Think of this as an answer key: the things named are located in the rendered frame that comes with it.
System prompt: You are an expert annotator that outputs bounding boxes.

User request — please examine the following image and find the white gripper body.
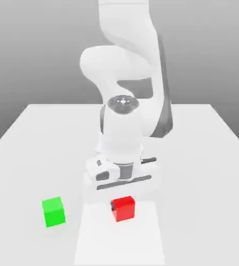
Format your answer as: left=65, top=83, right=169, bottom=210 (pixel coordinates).
left=93, top=174, right=156, bottom=198

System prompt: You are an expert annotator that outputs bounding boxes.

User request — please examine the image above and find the small red cube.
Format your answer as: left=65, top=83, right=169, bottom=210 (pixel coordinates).
left=110, top=195, right=136, bottom=223

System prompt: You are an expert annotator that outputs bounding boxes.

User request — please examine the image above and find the small green cube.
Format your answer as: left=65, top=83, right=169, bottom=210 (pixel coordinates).
left=42, top=196, right=67, bottom=228

